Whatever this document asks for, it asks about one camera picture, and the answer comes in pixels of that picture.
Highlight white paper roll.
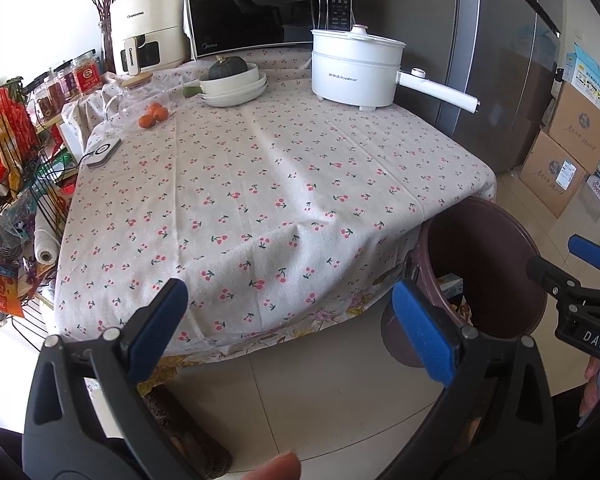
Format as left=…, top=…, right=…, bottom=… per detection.
left=34, top=210, right=61, bottom=264

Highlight stack of white plates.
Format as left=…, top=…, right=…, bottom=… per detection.
left=200, top=72, right=268, bottom=103

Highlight orange snack packet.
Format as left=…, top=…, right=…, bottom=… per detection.
left=0, top=255, right=31, bottom=316

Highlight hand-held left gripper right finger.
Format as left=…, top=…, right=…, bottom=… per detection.
left=380, top=280, right=558, bottom=480

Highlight cream plate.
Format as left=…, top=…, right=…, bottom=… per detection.
left=202, top=82, right=268, bottom=108

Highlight cherry print tablecloth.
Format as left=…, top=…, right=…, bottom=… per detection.
left=55, top=47, right=498, bottom=366

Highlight glass vase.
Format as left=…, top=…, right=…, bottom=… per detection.
left=97, top=17, right=118, bottom=73

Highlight person's right hand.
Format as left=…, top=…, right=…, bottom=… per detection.
left=577, top=357, right=600, bottom=418

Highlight blue white printed box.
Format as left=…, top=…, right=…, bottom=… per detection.
left=562, top=42, right=600, bottom=108

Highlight white rounded electronic device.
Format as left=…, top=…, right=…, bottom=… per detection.
left=86, top=138, right=122, bottom=168

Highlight grey refrigerator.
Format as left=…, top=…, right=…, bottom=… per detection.
left=350, top=0, right=566, bottom=173

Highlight dark green pumpkin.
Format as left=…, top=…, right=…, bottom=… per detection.
left=208, top=56, right=251, bottom=82

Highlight glass jar with wooden lid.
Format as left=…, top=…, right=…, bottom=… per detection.
left=104, top=72, right=176, bottom=131

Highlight person's left hand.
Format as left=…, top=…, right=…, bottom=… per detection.
left=240, top=451, right=302, bottom=480

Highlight white electric cooking pot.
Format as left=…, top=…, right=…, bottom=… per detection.
left=311, top=24, right=481, bottom=113

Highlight cream air fryer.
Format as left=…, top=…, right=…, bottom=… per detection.
left=110, top=0, right=191, bottom=75

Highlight glass jar of dried goods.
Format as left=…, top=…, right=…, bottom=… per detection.
left=55, top=67, right=81, bottom=106
left=32, top=82, right=63, bottom=123

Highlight black microwave oven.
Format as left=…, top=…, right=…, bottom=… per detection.
left=185, top=0, right=353, bottom=60

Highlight black wire rack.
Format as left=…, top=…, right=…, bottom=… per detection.
left=0, top=80, right=81, bottom=356

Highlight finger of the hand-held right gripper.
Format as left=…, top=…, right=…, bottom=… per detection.
left=526, top=256, right=588, bottom=306
left=569, top=235, right=600, bottom=273

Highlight dark brown fuzzy mat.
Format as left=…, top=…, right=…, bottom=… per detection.
left=140, top=385, right=233, bottom=480

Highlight brown cardboard box with label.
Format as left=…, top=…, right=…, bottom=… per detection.
left=519, top=130, right=591, bottom=218

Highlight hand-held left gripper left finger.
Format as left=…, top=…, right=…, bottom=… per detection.
left=24, top=277, right=206, bottom=480

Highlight brown plastic trash bin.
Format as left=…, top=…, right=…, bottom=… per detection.
left=380, top=196, right=548, bottom=368

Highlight red snack packets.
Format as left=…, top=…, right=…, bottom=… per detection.
left=0, top=85, right=41, bottom=196

